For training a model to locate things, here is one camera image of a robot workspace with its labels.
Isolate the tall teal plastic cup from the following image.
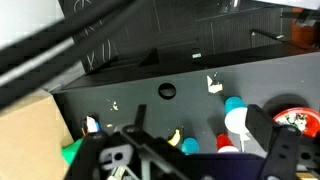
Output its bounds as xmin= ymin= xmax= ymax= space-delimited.
xmin=224 ymin=95 xmax=250 ymax=135

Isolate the small teal plastic cup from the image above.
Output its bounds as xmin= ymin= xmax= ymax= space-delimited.
xmin=181 ymin=137 xmax=200 ymax=155

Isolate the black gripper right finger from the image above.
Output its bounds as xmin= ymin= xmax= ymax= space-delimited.
xmin=245 ymin=103 xmax=280 ymax=155

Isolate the red plastic cup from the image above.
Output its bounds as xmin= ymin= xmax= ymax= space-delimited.
xmin=215 ymin=133 xmax=240 ymax=154

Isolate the small white tape scrap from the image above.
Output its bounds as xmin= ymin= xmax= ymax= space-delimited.
xmin=110 ymin=100 xmax=120 ymax=112

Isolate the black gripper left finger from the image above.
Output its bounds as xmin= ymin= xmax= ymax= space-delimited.
xmin=133 ymin=103 xmax=148 ymax=130

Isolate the yellow toy banana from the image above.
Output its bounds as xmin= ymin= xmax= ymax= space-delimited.
xmin=167 ymin=128 xmax=182 ymax=148

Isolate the beige paper scrap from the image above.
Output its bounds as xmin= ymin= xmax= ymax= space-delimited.
xmin=205 ymin=74 xmax=224 ymax=95

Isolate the red bowl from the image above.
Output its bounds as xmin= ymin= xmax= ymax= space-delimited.
xmin=272 ymin=106 xmax=320 ymax=138

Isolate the green toy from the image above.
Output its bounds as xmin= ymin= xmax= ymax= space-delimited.
xmin=60 ymin=138 xmax=84 ymax=166

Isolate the large brown cardboard box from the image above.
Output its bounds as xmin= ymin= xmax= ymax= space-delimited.
xmin=0 ymin=88 xmax=75 ymax=180

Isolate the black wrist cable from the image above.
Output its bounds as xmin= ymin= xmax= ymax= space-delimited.
xmin=0 ymin=0 xmax=141 ymax=113

